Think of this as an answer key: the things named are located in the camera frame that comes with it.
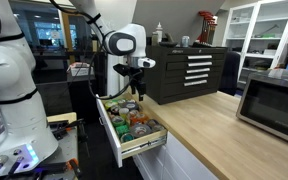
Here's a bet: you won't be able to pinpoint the translucent white tape roll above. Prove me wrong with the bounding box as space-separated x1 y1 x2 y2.
151 123 167 133

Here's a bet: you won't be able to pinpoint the wooden drawer white front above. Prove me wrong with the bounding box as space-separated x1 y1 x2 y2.
95 93 169 168

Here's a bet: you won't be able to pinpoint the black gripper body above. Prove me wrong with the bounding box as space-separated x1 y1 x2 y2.
126 66 148 88

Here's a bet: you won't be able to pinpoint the red handled clamps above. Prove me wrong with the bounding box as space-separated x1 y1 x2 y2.
198 10 218 44

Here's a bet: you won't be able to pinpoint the large gray duct tape roll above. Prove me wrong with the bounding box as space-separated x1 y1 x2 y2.
129 123 153 139

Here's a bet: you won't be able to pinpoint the black orange clamp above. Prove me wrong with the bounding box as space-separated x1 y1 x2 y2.
65 158 83 179

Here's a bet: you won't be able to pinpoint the black steel microwave oven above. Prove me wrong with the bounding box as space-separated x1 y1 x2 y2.
236 69 288 149

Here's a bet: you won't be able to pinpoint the green plaid tape box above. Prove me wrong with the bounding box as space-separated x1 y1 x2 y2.
115 124 131 136

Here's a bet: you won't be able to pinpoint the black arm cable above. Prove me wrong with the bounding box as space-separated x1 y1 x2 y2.
48 0 143 101

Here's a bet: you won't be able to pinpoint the black metal tool chest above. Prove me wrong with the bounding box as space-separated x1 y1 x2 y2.
146 44 228 105

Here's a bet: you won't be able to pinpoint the red white tape roll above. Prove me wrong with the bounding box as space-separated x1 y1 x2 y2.
109 105 121 116

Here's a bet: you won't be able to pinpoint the white squeeze bottle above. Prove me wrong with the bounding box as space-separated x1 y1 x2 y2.
155 21 164 43

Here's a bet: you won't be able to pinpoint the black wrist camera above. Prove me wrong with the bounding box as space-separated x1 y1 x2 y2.
113 63 132 78

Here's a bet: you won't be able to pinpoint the black bar clamp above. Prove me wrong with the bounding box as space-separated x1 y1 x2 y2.
48 118 85 141

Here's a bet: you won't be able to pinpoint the white shelving unit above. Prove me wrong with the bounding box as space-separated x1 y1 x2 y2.
222 0 288 91

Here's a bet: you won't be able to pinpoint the gray tape roll teal core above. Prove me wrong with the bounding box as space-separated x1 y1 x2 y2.
119 132 136 144

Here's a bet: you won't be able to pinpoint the black shallow dish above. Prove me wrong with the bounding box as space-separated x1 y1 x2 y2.
159 41 179 48

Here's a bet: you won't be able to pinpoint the metal can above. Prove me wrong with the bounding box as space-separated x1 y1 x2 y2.
180 35 191 48

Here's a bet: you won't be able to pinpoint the dark gray tape roll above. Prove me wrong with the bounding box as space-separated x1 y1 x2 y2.
123 101 140 112

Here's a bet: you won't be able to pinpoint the dark fabric chair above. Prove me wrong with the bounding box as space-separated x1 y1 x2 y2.
218 50 242 97

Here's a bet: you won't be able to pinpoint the orange tape roll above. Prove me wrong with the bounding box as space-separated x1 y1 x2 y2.
130 113 150 126

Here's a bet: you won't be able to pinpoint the yellow green tape roll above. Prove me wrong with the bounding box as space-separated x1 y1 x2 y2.
104 100 118 110

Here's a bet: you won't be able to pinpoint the white box red print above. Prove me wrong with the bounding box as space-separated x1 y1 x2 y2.
67 62 95 77

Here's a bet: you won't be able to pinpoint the white cabinet wooden countertop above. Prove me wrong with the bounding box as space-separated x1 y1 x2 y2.
123 90 288 180

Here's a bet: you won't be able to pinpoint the robot mounting table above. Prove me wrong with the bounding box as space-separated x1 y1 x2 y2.
0 112 80 180

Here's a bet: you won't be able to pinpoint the cream tape roll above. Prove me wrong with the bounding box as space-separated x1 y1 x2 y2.
118 107 131 122

